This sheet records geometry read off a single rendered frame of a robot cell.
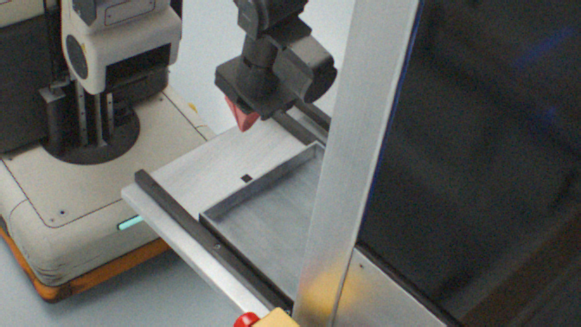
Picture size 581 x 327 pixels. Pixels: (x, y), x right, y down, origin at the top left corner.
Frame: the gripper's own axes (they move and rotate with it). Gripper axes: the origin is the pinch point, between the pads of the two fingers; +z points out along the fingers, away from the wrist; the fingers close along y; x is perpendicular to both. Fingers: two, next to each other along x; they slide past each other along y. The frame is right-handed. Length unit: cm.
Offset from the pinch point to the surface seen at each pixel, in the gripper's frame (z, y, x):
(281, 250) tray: 19.5, 11.6, 1.7
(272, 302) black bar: 16.9, 18.3, -7.0
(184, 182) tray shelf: 22.4, -8.6, -1.1
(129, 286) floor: 115, -38, 15
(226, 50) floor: 122, -99, 104
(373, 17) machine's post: -42.5, 20.4, -12.2
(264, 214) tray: 20.4, 4.5, 4.6
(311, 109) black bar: 20.1, -7.4, 27.0
